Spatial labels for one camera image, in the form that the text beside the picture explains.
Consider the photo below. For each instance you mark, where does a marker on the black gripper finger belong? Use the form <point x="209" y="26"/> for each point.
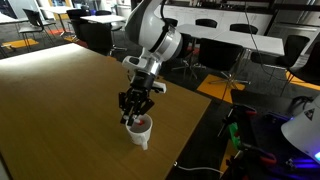
<point x="144" y="106"/>
<point x="127" y="103"/>

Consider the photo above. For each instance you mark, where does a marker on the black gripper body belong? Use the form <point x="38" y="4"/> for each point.
<point x="143" y="83"/>

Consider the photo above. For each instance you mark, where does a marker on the white pen red cap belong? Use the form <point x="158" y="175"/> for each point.
<point x="140" y="122"/>

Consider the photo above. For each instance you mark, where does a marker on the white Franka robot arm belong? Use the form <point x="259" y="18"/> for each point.
<point x="150" y="30"/>

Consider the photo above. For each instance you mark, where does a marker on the white ceramic mug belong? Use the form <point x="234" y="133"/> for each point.
<point x="140" y="135"/>

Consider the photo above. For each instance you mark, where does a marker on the black chair chrome legs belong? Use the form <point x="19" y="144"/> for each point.
<point x="188" y="46"/>

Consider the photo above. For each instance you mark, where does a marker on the black chair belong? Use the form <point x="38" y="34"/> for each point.
<point x="206" y="22"/>
<point x="75" y="16"/>
<point x="295" y="46"/>
<point x="31" y="15"/>
<point x="220" y="55"/>
<point x="103" y="12"/>
<point x="313" y="66"/>
<point x="173" y="22"/>
<point x="243" y="28"/>
<point x="96" y="36"/>

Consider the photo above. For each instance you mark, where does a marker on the small white table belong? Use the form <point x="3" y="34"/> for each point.
<point x="103" y="19"/>
<point x="58" y="9"/>
<point x="10" y="18"/>

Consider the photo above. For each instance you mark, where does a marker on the white cabinet counter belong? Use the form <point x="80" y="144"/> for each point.
<point x="200" y="11"/>

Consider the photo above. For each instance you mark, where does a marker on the green clamp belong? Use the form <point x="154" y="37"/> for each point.
<point x="234" y="133"/>

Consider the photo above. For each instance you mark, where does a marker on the long white table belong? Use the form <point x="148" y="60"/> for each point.
<point x="253" y="41"/>

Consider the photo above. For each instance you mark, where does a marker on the grey metal cabinet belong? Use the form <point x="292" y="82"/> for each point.
<point x="293" y="26"/>

